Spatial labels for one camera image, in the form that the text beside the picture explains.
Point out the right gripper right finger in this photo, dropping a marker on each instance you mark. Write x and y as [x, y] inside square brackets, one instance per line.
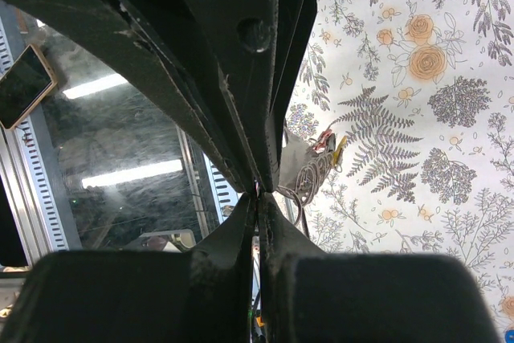
[309, 295]

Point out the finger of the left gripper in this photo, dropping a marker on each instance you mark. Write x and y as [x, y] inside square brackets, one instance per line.
[240, 59]
[111, 35]

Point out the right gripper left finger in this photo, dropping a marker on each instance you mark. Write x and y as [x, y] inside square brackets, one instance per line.
[201, 295]

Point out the grey red key ring holder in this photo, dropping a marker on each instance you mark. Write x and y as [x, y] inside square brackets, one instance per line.
[305, 165]

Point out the smartphone with tan case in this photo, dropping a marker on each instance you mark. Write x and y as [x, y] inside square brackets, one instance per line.
[25, 85]

